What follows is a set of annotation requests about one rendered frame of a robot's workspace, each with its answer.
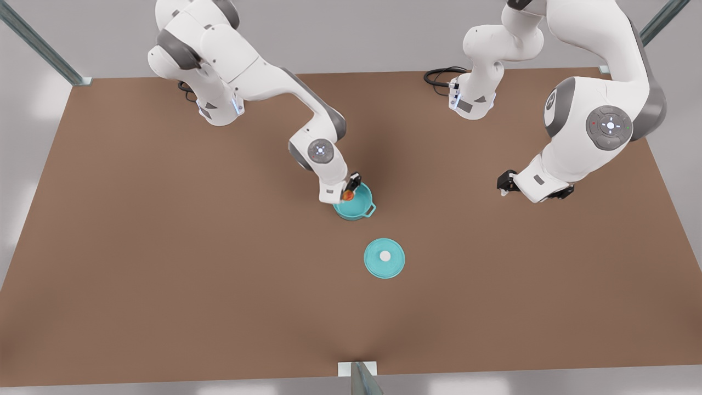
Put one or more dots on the orange-brown potato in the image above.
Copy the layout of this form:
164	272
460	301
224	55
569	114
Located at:
348	195

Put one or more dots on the teal pot lid white knob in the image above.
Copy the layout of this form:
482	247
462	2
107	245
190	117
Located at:
384	258

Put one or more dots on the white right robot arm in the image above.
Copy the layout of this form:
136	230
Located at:
247	71

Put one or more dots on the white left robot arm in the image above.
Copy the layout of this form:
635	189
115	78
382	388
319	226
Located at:
592	99

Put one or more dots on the teal pot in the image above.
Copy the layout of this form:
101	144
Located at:
359	206

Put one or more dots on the silver frame post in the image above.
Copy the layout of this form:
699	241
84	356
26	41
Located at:
655	24
362	378
41	45

